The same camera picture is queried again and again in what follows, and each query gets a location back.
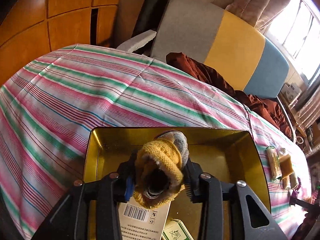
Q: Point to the wooden desk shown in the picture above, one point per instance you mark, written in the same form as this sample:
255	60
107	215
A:
298	122

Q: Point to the grey bed frame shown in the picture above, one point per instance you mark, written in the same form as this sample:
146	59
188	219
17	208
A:
287	117

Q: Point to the green white small box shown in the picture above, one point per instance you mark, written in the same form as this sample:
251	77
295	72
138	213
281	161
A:
175	232

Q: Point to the white barcode card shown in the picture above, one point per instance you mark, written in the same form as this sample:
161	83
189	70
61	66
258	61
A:
145	220

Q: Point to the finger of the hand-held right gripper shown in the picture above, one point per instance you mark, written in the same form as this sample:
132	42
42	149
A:
300	202

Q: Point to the beige curtain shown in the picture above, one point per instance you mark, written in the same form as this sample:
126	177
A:
255	2
308	105

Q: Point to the gold tin tray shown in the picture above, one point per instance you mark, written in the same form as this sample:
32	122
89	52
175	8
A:
225	160

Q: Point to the dark red blanket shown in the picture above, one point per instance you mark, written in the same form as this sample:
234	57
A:
200	70

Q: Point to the wooden wardrobe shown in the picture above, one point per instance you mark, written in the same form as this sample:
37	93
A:
67	5

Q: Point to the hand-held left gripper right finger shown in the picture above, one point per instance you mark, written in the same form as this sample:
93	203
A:
193	180

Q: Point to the yellow knit sock bundle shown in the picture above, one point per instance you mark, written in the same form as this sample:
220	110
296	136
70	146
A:
160	155

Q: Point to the cream sock bundle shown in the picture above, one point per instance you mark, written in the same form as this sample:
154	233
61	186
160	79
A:
293	181

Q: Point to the bright window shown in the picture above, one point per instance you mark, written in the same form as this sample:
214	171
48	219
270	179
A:
290	27

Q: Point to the grey white foam piece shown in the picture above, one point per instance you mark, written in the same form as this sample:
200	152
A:
137	41

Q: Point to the grey yellow blue headboard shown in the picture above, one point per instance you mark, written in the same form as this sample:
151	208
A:
190	30

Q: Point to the mustard sock bundle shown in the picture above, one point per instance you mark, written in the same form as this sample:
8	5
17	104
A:
286	166

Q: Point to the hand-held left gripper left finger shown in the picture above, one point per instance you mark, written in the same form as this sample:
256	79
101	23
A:
128	188

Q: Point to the black rolled mat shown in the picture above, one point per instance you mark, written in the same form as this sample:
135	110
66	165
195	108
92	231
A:
152	7

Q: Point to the striped bed sheet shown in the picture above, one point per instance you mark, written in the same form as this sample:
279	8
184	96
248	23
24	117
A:
75	92

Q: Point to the white cardboard box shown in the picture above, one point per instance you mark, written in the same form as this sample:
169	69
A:
291	92

